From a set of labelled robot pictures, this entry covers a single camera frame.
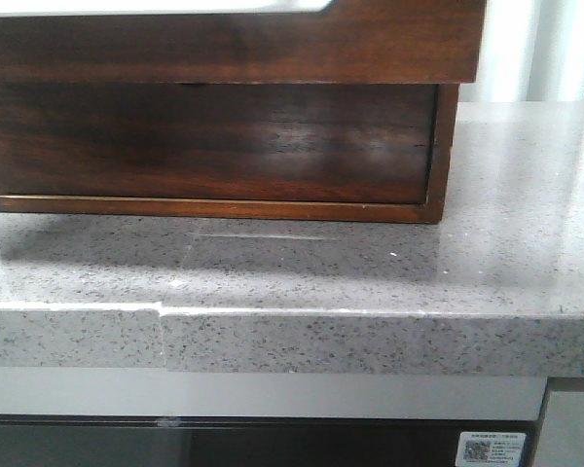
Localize pulled-out wooden drawer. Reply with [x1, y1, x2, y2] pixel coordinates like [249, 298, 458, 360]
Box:
[0, 1, 486, 84]

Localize dark wooden drawer cabinet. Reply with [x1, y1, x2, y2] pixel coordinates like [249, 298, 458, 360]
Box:
[0, 83, 458, 224]

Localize white QR code label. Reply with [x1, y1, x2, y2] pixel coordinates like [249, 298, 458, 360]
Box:
[455, 432, 527, 467]

